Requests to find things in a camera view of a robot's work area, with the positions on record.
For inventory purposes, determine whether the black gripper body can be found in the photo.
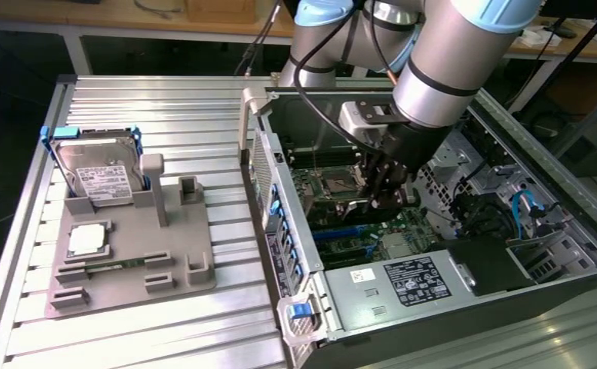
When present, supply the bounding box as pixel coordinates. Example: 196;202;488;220
378;121;456;174

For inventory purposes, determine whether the black graphics card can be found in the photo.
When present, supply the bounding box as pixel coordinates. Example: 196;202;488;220
307;194;410;230

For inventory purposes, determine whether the black RAM slot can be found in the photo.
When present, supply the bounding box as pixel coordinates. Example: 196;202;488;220
289;150;356;161
289;157;355;168

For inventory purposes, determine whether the blue expansion slot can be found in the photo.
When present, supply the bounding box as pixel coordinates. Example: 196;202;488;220
311;226;364;241

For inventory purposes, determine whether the black expansion slot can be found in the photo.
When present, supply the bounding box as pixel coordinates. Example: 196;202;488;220
320;251;382;267

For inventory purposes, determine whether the CPU socket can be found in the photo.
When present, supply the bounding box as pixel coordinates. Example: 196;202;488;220
317;168;361;194

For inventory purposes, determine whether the green motherboard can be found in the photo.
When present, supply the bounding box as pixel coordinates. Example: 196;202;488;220
287;145;448;270

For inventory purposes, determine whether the silver chipset heatsink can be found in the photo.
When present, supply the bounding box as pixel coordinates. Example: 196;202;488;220
379;234;423;259

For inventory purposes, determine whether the black plastic cover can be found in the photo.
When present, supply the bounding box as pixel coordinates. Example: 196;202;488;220
446;236;533;299

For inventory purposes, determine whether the grey power supply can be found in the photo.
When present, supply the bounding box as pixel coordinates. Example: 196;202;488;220
321;248;479;332

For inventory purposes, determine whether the metal disk bay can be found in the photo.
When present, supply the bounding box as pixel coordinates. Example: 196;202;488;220
502;229;597;286

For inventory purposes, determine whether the blue case latch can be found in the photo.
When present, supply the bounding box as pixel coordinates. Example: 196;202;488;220
284;302;312;321

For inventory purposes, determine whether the wooden desk with clutter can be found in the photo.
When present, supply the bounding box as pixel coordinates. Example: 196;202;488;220
502;17;597;65

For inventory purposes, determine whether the open PC case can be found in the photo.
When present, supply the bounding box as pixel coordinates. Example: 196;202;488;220
236;86;597;361

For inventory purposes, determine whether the grey parts rack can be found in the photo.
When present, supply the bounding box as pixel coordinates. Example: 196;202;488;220
43;153;220;320

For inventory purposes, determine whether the brown box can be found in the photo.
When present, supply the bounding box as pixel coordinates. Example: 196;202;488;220
184;0;256;25

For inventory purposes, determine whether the hard disk with blue caddy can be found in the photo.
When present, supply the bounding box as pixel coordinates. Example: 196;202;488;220
38;125;149;201

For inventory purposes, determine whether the green RAM stick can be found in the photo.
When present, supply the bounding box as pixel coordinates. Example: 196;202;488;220
85;259;149;272

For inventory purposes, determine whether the silver CPU chip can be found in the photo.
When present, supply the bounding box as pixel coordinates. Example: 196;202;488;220
66;225;110;258

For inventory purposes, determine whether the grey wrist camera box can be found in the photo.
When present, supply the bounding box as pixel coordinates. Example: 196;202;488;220
336;99;402;151

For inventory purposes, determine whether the blue disk wire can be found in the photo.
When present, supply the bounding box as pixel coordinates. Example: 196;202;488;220
506;187;537;242

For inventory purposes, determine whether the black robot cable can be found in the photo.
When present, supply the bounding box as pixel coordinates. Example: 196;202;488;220
293;0;376;151

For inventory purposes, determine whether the black hanging cable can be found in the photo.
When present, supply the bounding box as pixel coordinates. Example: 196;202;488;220
233;0;284;78

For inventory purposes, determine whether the wooden desk white frame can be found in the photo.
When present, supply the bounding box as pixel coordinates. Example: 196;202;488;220
0;0;299;76

